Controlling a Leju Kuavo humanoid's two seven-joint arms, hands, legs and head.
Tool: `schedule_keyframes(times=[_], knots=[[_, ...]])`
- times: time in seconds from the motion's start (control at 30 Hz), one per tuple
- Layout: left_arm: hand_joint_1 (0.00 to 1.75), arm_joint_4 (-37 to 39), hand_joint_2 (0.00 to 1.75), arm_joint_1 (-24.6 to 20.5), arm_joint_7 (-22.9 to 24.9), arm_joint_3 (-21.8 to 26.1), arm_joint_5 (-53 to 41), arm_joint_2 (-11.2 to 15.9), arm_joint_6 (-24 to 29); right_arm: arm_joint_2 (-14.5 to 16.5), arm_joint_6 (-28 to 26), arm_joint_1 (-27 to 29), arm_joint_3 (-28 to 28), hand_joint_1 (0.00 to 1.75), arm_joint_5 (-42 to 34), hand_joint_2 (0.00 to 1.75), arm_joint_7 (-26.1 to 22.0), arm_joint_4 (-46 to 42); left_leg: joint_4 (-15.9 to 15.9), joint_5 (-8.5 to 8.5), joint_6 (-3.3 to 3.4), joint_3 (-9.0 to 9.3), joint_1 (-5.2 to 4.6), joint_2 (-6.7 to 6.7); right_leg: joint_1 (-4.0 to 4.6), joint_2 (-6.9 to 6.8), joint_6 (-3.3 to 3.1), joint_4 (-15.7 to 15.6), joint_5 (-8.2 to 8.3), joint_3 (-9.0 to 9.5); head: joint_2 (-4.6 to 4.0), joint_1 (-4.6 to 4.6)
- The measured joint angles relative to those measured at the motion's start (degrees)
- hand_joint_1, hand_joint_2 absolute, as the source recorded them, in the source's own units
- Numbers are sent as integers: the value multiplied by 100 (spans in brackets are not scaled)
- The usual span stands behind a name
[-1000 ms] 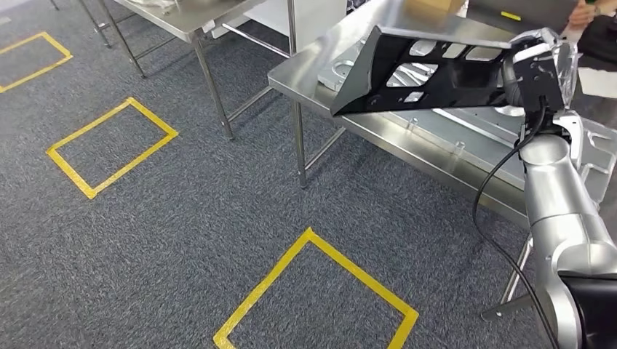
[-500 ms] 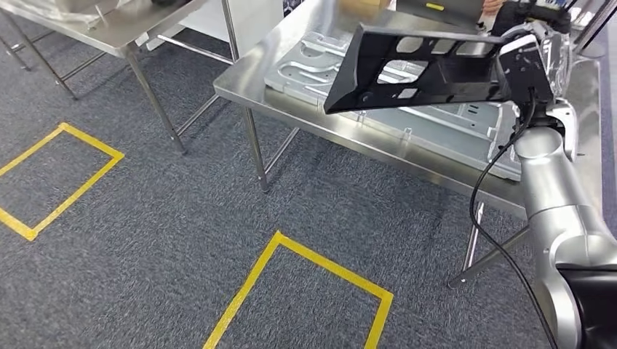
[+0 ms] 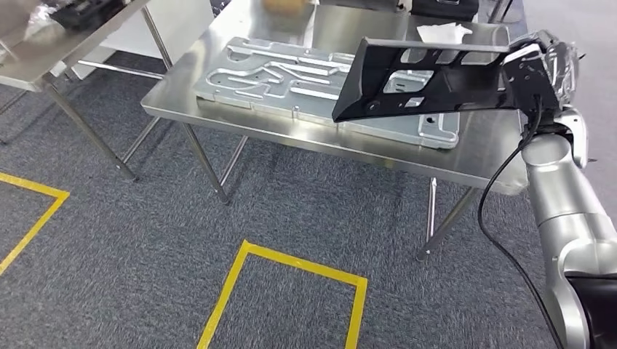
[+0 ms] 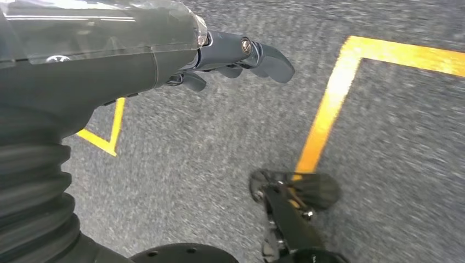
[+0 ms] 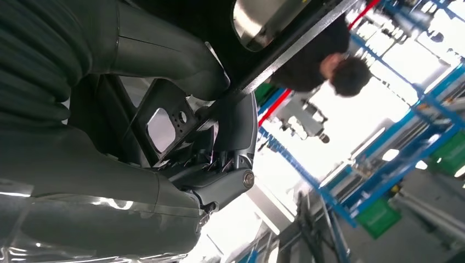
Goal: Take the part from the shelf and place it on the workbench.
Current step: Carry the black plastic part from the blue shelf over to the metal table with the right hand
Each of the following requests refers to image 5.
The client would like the person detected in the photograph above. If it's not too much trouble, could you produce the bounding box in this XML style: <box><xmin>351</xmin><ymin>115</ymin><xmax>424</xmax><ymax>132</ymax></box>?
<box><xmin>270</xmin><ymin>14</ymin><xmax>373</xmax><ymax>98</ymax></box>

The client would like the green plastic crate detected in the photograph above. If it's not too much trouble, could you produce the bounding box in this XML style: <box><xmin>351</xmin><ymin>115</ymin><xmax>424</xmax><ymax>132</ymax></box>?
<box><xmin>428</xmin><ymin>130</ymin><xmax>465</xmax><ymax>177</ymax></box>
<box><xmin>356</xmin><ymin>197</ymin><xmax>402</xmax><ymax>241</ymax></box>

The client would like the blue storage rack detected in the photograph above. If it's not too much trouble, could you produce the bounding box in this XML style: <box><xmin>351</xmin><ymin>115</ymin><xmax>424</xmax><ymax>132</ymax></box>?
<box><xmin>232</xmin><ymin>0</ymin><xmax>465</xmax><ymax>263</ymax></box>

